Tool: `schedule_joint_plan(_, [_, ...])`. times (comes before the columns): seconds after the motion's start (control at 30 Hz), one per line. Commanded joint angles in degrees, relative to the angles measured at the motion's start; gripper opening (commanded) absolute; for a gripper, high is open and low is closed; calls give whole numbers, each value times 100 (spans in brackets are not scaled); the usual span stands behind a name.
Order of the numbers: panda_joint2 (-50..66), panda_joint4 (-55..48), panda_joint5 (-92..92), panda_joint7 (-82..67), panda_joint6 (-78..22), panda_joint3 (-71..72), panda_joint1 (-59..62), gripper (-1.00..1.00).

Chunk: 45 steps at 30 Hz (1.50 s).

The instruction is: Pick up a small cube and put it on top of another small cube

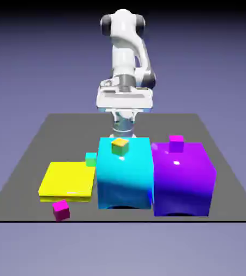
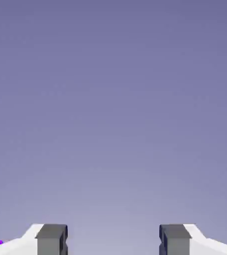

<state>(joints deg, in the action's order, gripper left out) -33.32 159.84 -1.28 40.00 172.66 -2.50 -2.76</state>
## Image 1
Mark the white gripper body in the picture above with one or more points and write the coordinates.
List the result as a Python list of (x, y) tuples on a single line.
[(124, 101)]

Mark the small magenta cube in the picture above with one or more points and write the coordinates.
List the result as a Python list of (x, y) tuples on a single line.
[(61, 210), (176, 144)]

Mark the small cyan cube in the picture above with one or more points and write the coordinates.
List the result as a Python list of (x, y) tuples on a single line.
[(91, 159)]

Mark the large purple box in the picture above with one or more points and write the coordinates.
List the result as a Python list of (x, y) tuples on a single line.
[(182, 179)]

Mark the large cyan box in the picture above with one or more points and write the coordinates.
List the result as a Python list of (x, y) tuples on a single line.
[(124, 174)]

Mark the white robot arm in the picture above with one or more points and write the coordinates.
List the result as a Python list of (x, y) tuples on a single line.
[(125, 43)]

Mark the large yellow box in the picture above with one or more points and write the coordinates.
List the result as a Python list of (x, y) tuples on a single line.
[(68, 180)]

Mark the small yellow cube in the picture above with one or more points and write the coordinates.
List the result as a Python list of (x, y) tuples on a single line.
[(120, 147)]

